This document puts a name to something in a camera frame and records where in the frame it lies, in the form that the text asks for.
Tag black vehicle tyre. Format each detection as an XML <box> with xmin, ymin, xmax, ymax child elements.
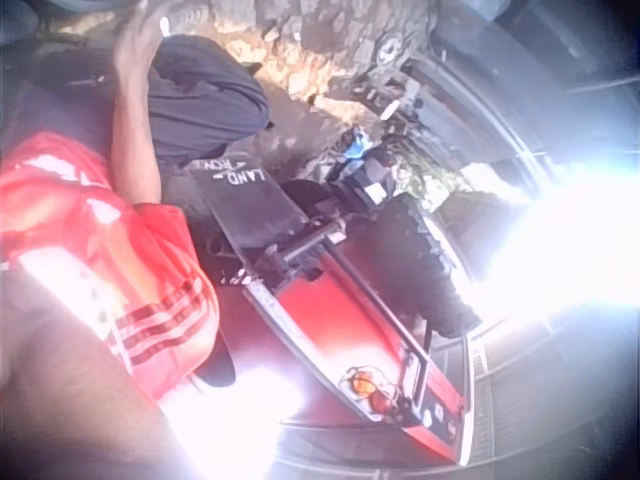
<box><xmin>348</xmin><ymin>193</ymin><xmax>482</xmax><ymax>340</ymax></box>

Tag orange and red tail lamps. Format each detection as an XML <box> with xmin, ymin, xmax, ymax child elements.
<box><xmin>338</xmin><ymin>365</ymin><xmax>402</xmax><ymax>417</ymax></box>

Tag person's right hand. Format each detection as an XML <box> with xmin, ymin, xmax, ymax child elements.
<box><xmin>112</xmin><ymin>0</ymin><xmax>172</xmax><ymax>72</ymax></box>

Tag grey metal grille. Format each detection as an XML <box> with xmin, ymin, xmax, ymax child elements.
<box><xmin>469</xmin><ymin>319</ymin><xmax>640</xmax><ymax>474</ymax></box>

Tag blue plastic scrap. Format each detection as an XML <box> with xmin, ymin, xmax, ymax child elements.
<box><xmin>344</xmin><ymin>128</ymin><xmax>374</xmax><ymax>162</ymax></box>

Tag metal tow bar frame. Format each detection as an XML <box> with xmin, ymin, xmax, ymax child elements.
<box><xmin>219</xmin><ymin>215</ymin><xmax>352</xmax><ymax>284</ymax></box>

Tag round metal disc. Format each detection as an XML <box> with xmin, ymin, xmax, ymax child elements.
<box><xmin>373</xmin><ymin>33</ymin><xmax>404</xmax><ymax>65</ymax></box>

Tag red vehicle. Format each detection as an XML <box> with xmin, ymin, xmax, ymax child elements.
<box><xmin>213</xmin><ymin>234</ymin><xmax>477</xmax><ymax>469</ymax></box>

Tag person's legs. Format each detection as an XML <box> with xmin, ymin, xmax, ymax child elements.
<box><xmin>145</xmin><ymin>35</ymin><xmax>275</xmax><ymax>162</ymax></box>

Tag black printed mud flap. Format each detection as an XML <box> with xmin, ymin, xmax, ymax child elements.
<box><xmin>188</xmin><ymin>158</ymin><xmax>312</xmax><ymax>254</ymax></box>

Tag dark parked vehicle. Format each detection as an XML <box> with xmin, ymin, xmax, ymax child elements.
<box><xmin>430</xmin><ymin>0</ymin><xmax>640</xmax><ymax>166</ymax></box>

